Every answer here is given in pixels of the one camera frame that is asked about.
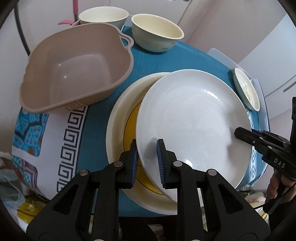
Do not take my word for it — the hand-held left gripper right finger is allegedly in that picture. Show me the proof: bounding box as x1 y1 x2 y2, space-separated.
156 138 271 241

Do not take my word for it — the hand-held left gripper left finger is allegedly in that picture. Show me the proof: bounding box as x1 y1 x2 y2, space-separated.
26 138 139 241

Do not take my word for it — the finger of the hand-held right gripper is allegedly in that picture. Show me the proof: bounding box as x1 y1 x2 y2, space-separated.
234 126 269 155
252 130 288 146

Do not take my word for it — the cream plate with yellow ring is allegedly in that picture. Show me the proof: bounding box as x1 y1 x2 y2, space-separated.
106 72 178 215

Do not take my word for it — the white ceramic plate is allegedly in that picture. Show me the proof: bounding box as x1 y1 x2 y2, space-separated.
136 70 253 204

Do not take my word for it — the beige plastic basin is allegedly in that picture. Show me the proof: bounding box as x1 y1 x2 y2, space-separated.
19 23 134 114

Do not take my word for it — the cream ceramic bowl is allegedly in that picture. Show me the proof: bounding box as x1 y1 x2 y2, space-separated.
78 9 129 29
131 13 185 53

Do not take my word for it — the person's right hand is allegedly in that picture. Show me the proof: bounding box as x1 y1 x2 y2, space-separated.
266 172 296 200

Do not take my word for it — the small pale green saucer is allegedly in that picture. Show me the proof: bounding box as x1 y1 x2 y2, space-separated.
232 68 260 112

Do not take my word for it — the blue patterned tablecloth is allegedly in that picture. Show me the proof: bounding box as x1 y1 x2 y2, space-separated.
11 25 270 215

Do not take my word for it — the light blue cloth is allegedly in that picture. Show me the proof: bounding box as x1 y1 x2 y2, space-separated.
0 170 26 205

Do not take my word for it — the pink plastic stick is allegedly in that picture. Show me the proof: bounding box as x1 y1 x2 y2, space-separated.
58 0 80 25

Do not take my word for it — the silver door handle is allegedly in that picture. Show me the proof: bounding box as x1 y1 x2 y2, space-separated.
282 79 296 93

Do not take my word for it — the black cable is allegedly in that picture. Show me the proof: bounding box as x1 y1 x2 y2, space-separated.
14 2 31 55

